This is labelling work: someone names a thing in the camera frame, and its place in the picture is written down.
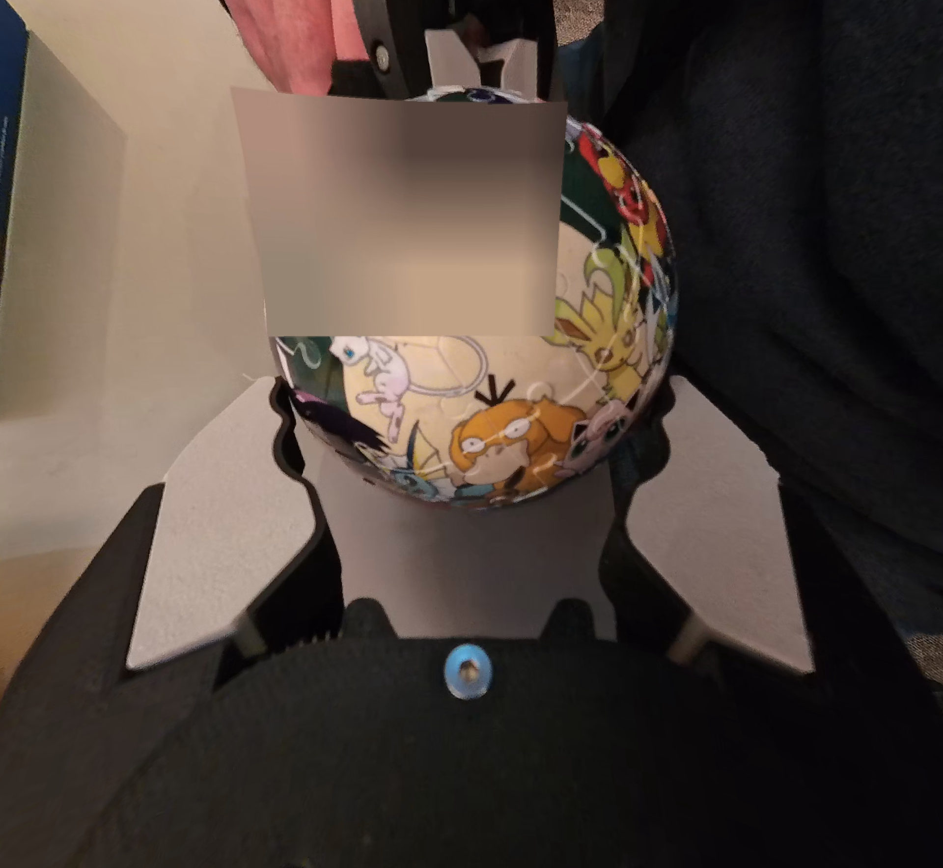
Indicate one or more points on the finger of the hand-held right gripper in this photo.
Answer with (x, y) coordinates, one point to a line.
(519, 68)
(446, 57)

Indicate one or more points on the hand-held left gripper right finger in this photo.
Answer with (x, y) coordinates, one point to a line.
(714, 551)

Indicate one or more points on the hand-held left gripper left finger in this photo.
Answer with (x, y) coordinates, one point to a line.
(221, 551)

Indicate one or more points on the colourful puzzle ball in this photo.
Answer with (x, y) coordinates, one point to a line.
(516, 433)

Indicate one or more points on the blue puzzle box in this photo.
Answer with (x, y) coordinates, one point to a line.
(59, 219)

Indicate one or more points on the person's blue jeans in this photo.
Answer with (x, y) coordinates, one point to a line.
(582, 72)

